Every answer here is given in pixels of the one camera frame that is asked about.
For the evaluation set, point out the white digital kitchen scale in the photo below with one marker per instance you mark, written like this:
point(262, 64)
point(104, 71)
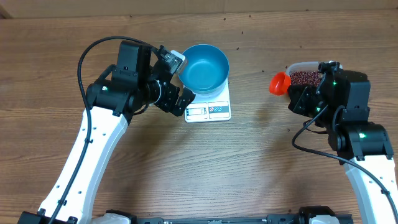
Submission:
point(213, 107)

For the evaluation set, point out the red beans in container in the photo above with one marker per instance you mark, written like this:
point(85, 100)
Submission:
point(312, 78)

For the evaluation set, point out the clear plastic container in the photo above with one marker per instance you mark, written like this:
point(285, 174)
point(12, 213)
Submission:
point(302, 67)

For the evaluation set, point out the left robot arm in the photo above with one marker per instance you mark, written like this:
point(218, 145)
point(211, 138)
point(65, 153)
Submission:
point(141, 77)

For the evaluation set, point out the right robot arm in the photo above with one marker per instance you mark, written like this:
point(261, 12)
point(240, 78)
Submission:
point(339, 103)

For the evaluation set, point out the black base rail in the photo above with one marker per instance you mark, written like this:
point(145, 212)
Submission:
point(309, 214)

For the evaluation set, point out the blue plastic bowl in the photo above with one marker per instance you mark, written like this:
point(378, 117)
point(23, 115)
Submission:
point(207, 69)

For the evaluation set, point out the red measuring scoop blue handle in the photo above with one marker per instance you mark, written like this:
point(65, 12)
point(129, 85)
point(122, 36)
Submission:
point(279, 84)

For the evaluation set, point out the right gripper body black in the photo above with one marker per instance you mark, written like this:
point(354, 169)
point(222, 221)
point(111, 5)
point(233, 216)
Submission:
point(304, 101)

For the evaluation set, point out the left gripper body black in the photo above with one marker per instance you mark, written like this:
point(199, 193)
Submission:
point(168, 97)

